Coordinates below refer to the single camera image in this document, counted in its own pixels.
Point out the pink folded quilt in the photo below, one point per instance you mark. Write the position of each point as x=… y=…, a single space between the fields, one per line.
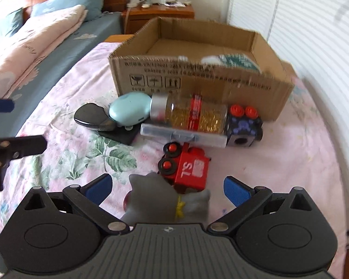
x=36 y=39

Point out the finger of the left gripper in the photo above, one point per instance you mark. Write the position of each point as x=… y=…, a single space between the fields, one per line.
x=6 y=105
x=19 y=147

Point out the black cube toy red knobs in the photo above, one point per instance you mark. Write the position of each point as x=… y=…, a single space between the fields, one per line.
x=243 y=126

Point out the brown cardboard box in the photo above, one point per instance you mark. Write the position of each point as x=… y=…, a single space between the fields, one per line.
x=164 y=57

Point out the black glossy computer mouse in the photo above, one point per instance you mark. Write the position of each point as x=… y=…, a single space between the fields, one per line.
x=94 y=117

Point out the black digital timer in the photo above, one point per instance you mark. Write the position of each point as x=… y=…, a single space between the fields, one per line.
x=122 y=135

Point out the red toy block car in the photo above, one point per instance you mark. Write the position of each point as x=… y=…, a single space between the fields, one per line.
x=184 y=167

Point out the blue bed sheet mattress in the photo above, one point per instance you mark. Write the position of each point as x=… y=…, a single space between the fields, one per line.
x=49 y=71

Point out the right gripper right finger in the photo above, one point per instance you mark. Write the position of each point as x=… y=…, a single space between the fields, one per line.
x=249 y=202

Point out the white power strip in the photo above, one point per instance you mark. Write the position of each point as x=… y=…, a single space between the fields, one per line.
x=133 y=3

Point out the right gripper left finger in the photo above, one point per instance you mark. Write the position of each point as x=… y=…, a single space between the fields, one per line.
x=85 y=201

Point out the grey cat figurine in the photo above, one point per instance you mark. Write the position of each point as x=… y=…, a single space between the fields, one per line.
x=152 y=200

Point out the green white packet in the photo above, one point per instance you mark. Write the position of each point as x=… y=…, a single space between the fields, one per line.
x=238 y=60

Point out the light blue oval case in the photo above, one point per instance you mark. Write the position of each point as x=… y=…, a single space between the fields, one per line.
x=130 y=109

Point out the clear bottle of yellow capsules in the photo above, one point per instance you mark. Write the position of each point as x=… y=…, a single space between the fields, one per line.
x=191 y=113

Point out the clear plastic card case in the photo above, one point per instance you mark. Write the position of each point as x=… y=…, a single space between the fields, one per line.
x=179 y=135

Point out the pink floral table cloth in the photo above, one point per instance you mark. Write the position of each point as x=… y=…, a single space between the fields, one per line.
x=295 y=150

